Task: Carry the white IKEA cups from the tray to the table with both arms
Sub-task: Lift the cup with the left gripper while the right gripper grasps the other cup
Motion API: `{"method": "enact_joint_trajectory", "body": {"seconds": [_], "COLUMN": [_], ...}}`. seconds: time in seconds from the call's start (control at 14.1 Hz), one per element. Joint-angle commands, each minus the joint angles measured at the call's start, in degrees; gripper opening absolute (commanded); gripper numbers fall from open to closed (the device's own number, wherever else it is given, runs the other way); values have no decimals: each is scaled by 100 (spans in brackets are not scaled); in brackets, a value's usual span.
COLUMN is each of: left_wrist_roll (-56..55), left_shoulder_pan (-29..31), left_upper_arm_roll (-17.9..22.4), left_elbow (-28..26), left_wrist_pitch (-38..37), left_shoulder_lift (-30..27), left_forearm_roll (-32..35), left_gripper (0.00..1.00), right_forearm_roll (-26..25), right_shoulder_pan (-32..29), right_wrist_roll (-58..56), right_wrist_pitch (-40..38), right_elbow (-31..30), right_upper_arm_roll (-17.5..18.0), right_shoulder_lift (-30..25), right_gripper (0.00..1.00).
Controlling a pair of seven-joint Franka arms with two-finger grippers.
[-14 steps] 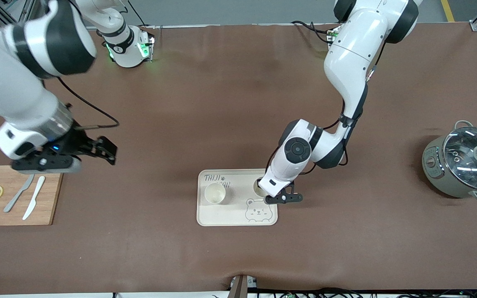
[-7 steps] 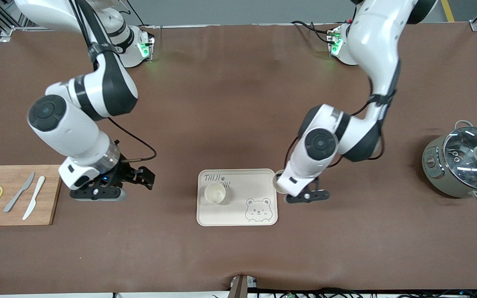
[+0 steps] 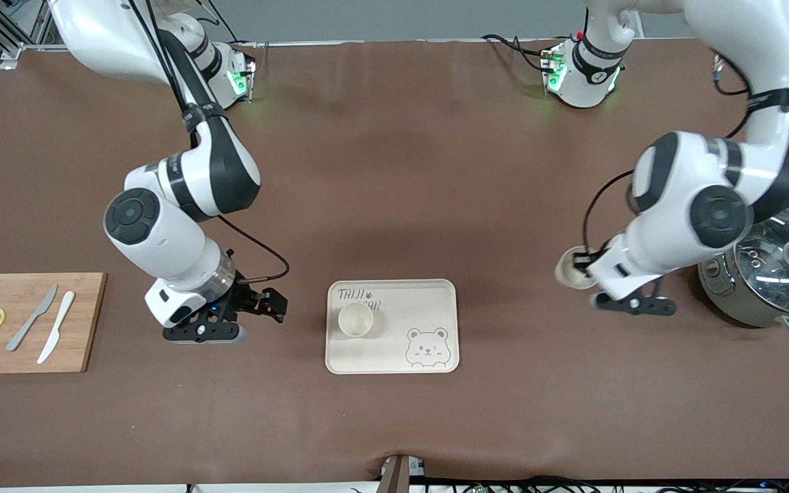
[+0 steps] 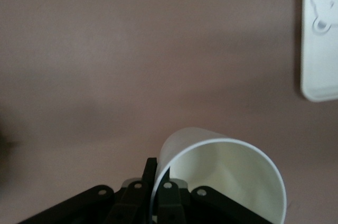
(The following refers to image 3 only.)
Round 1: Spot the white plastic cup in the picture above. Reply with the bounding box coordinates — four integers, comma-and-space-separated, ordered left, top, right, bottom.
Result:
555, 245, 599, 290
338, 302, 375, 338

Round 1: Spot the grey plastic knife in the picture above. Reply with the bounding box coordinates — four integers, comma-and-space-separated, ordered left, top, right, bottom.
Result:
5, 284, 59, 353

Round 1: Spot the aluminium frame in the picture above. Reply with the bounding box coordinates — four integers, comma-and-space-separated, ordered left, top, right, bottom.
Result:
0, 0, 53, 60

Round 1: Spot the glass pot lid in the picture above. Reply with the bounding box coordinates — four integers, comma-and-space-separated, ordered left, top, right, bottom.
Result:
729, 212, 789, 312

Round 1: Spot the white plastic knife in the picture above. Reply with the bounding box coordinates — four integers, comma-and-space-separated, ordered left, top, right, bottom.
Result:
37, 291, 76, 365

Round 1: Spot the grey-green cooking pot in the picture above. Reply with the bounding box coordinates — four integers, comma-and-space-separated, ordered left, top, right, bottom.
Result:
698, 211, 789, 336

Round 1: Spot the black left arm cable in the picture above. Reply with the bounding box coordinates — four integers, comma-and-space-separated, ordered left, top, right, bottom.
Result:
582, 53, 753, 258

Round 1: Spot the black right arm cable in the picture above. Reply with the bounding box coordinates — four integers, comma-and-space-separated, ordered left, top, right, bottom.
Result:
127, 0, 291, 283

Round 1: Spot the grey metal bracket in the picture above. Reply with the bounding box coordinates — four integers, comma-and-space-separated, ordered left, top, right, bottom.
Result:
379, 454, 427, 493

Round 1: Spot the wooden cutting board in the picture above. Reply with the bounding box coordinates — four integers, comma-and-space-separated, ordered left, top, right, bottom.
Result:
0, 273, 107, 374

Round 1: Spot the white tray with bear print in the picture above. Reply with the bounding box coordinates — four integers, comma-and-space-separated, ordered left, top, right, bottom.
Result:
325, 279, 460, 375

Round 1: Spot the black cable at arm base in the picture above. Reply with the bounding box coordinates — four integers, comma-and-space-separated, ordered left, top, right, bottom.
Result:
481, 34, 547, 73

